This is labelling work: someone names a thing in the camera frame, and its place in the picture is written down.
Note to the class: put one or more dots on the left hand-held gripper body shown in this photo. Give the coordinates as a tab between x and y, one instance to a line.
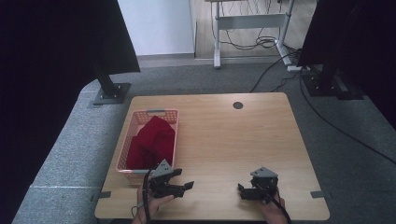
160	183

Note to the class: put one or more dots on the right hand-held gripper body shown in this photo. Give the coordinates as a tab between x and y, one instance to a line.
264	182

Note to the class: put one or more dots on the dark red cloth garment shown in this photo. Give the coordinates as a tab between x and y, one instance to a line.
152	140

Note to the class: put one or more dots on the pink plastic basket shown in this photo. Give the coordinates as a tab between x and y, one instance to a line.
137	119

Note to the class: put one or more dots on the person's left hand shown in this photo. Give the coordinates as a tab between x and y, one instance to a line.
154	203

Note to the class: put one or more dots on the person's right hand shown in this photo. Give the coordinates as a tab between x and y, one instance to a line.
271	213

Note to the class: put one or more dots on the black metal stand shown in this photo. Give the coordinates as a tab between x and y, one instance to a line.
112	93
323	84

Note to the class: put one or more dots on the white power strip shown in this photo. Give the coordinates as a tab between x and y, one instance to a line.
294	68

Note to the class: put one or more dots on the black curtain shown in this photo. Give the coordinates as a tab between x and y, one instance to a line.
46	62
358	31

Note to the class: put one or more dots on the grey table edge bracket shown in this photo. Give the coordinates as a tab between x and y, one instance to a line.
104	195
317	194

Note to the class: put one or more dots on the white desk frame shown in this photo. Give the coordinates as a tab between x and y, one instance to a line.
249	21

